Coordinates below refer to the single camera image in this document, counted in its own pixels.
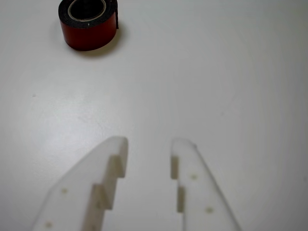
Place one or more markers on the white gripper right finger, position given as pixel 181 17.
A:
pixel 197 192

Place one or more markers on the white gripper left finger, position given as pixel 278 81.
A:
pixel 79 187

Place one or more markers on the red tape roll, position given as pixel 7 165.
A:
pixel 86 36

